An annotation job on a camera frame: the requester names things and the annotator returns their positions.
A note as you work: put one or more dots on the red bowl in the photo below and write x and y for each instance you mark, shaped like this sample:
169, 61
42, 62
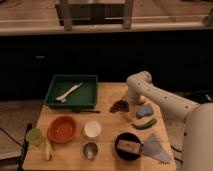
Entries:
62, 129

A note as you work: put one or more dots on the yellow banana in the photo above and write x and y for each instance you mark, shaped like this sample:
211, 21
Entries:
48, 151

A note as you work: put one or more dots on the small metal cup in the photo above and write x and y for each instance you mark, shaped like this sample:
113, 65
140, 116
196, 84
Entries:
90, 150

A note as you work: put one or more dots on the bread slice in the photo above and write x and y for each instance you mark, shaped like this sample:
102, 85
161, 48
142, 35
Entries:
129, 146

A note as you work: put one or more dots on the wooden chair frame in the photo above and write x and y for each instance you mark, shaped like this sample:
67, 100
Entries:
71, 13

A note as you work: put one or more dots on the grey blue cloth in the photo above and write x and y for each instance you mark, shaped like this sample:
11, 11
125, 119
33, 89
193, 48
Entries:
153, 149

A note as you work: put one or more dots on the black pen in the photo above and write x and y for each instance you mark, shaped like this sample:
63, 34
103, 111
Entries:
89, 111

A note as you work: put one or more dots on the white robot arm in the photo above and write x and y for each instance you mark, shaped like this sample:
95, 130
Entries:
198, 119

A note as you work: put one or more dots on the blue sponge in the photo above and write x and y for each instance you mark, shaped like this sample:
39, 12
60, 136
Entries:
144, 110

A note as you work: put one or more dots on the black plate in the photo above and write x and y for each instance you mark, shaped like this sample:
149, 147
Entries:
122, 154

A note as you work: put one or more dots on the peach fruit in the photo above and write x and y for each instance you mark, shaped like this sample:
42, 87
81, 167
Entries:
142, 100

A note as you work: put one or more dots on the white cup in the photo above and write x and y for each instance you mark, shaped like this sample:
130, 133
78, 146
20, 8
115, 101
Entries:
92, 129

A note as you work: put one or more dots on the green plastic tray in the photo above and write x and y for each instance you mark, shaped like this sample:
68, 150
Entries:
84, 97

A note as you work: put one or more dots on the white plastic fork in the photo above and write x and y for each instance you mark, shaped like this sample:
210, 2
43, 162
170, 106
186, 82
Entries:
62, 98

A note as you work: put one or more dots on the green plastic cup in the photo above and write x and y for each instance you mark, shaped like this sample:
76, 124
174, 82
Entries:
34, 136

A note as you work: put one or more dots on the green chili pepper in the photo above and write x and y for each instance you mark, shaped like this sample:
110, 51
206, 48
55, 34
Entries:
146, 125

